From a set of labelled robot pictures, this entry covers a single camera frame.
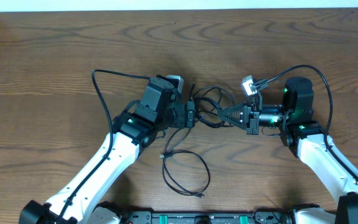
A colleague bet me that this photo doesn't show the left camera black cable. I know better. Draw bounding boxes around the left camera black cable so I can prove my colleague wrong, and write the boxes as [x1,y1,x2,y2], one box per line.
[56,68,152,224]

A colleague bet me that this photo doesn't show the thin black cable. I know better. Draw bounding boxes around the thin black cable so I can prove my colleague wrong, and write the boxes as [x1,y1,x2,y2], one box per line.
[160,82,236,198]

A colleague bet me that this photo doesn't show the camera black cable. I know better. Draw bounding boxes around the camera black cable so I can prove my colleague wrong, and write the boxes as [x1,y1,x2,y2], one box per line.
[56,68,152,224]
[253,64,358,195]

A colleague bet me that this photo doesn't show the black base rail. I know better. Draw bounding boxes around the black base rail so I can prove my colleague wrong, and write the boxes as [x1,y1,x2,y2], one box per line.
[94,202,338,224]

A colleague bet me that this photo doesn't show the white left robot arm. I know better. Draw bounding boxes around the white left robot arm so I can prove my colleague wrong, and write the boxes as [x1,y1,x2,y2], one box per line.
[19,75,195,223]

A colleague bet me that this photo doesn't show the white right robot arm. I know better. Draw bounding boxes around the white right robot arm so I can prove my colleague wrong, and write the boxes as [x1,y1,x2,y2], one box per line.
[218,76,358,223]

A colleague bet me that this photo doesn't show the right camera black cable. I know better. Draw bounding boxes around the right camera black cable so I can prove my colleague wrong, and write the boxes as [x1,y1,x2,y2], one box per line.
[253,64,358,195]

